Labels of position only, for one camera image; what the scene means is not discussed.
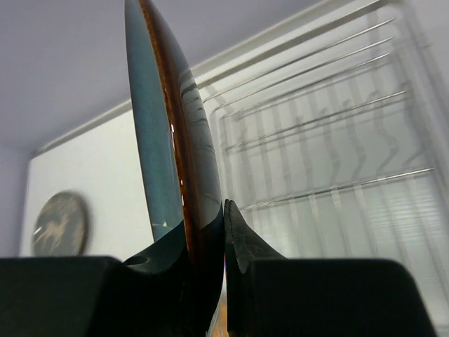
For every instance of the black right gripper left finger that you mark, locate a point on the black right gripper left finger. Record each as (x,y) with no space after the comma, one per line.
(97,295)

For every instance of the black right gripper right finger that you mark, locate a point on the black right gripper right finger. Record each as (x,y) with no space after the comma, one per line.
(271,295)

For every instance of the teal glazed ceramic plate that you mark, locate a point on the teal glazed ceramic plate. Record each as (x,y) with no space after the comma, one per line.
(180,177)

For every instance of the grey reindeer pattern plate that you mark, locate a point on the grey reindeer pattern plate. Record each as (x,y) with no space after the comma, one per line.
(61,227)

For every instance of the metal wire dish rack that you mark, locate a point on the metal wire dish rack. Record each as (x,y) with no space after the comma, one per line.
(331,134)

